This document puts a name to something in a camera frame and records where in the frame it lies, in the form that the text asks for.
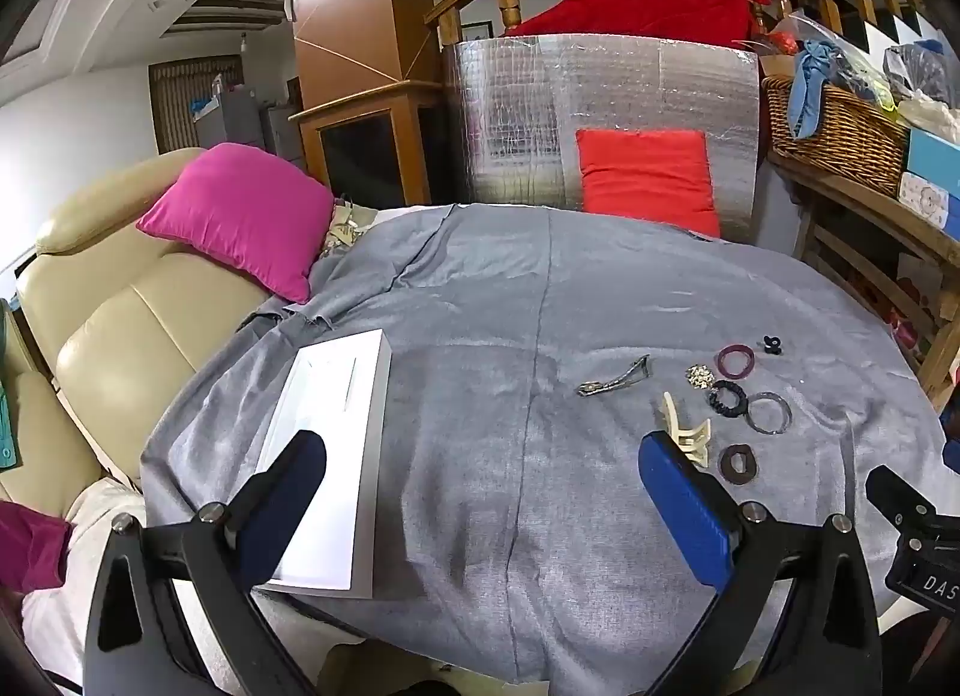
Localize wooden shelf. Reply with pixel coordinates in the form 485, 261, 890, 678
765, 148, 960, 412

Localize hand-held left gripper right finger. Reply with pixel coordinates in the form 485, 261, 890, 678
637, 430, 882, 696

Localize teal cloth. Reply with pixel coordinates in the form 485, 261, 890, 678
0, 298, 25, 473

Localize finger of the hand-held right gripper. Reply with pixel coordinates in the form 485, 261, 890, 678
865, 466, 940, 541

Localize blue box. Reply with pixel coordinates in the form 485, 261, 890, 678
904, 126, 960, 200

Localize silver insulation sheet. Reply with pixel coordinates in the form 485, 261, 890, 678
442, 32, 762, 241

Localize blue cloth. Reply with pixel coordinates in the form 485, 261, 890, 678
787, 40, 845, 139

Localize pink pillow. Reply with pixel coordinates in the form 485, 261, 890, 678
136, 143, 336, 305

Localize white cardboard box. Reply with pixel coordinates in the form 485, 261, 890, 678
257, 328, 393, 599

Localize wooden cabinet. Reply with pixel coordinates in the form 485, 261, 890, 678
289, 81, 452, 211

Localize grey blanket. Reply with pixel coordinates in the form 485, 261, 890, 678
139, 203, 944, 696

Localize cream hair claw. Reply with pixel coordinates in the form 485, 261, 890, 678
660, 391, 712, 470

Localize black spiral hair tie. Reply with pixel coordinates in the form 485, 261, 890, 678
707, 379, 748, 413

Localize clear plastic bag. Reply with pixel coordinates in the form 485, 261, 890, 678
883, 40, 960, 108

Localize red blanket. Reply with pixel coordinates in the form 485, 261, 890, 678
502, 0, 773, 56

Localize wicker basket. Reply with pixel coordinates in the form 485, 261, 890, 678
761, 73, 912, 198

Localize white cloth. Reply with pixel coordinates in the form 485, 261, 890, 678
21, 478, 248, 696

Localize clear glitter bangle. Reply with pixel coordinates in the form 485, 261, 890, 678
747, 391, 793, 434

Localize gold metal wristwatch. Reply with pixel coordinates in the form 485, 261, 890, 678
576, 355, 652, 398

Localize brown scrunchie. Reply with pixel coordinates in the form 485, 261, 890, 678
718, 444, 759, 485

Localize magenta cloth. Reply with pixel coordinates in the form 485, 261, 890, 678
0, 499, 74, 593

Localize wooden panelled column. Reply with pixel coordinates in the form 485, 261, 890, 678
285, 0, 428, 113

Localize white patterned box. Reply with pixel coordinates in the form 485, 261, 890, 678
896, 171, 960, 244

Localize grey storage drawers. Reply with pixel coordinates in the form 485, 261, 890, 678
191, 82, 302, 161

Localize beige leather sofa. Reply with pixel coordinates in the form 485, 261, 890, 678
0, 148, 301, 517

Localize floral cushion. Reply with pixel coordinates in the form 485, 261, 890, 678
319, 197, 380, 262

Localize red cushion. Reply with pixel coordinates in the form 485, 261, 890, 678
575, 128, 722, 238

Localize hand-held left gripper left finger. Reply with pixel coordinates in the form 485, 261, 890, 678
84, 430, 331, 696

